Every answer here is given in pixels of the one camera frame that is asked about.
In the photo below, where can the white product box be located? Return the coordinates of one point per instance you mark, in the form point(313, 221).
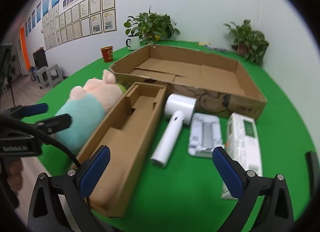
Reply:
point(246, 146)

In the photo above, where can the colourful packets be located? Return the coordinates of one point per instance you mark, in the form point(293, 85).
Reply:
point(212, 46)

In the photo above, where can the narrow cardboard insert tray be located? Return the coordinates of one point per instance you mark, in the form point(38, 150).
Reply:
point(120, 161)

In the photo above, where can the grey plastic stool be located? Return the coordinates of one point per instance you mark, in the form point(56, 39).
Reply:
point(42, 78)
point(55, 74)

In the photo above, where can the white enamel mug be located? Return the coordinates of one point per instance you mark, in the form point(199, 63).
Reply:
point(134, 43)

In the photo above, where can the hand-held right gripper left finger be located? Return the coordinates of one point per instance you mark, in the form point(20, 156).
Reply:
point(96, 169)

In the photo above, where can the orange wall banner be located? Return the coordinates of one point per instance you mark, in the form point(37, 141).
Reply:
point(24, 46)

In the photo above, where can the dark stand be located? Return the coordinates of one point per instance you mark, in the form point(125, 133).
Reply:
point(5, 64)

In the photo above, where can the large cardboard box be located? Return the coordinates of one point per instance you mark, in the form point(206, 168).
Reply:
point(212, 76)

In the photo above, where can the wall of framed certificates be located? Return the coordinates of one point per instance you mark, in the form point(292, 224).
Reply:
point(85, 19)

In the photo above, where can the white plastic holder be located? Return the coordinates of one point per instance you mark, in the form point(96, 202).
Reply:
point(200, 144)

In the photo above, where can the black cabinet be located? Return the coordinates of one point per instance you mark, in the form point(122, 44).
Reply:
point(40, 59)

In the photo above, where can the potted plant in brown pot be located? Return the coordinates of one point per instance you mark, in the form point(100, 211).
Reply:
point(250, 39)

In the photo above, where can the leafy green potted plant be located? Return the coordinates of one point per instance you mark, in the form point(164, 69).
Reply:
point(152, 25)

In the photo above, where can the red paper cup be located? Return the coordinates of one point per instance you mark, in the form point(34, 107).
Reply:
point(107, 54)

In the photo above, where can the white hair dryer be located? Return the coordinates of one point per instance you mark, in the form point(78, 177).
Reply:
point(180, 104)

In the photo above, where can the person's left hand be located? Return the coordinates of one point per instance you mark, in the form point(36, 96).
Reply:
point(14, 174)

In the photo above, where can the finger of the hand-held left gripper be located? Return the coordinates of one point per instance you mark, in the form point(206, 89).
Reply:
point(56, 123)
point(35, 108)

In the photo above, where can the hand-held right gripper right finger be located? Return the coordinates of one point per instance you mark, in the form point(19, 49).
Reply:
point(228, 172)

